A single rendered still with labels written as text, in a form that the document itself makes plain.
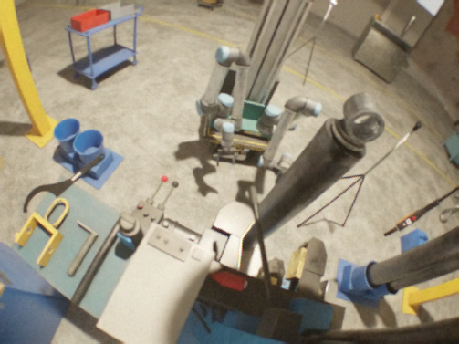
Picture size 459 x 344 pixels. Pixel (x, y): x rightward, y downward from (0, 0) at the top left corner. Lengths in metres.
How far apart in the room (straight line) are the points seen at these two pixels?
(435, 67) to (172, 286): 0.77
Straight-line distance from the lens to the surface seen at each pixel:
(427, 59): 0.30
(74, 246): 0.96
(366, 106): 0.83
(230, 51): 1.61
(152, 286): 0.74
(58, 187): 1.08
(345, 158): 0.87
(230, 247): 0.99
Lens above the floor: 1.93
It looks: 54 degrees down
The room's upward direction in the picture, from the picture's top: 25 degrees clockwise
